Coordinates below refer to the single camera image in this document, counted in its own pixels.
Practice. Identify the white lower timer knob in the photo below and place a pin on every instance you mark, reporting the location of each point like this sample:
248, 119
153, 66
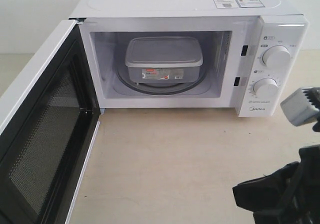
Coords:
265, 88

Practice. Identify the white Midea microwave oven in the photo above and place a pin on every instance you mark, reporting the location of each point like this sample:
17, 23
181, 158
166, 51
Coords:
232, 42

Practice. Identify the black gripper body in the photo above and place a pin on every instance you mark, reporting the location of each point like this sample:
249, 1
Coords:
290, 195

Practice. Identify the white upper control knob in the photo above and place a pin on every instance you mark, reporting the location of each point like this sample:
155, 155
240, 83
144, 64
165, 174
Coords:
276, 56

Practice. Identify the white microwave door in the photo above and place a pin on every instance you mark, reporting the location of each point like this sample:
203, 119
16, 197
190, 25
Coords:
49, 118

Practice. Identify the clear plastic lidded container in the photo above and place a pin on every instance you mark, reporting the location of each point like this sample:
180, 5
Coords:
164, 59

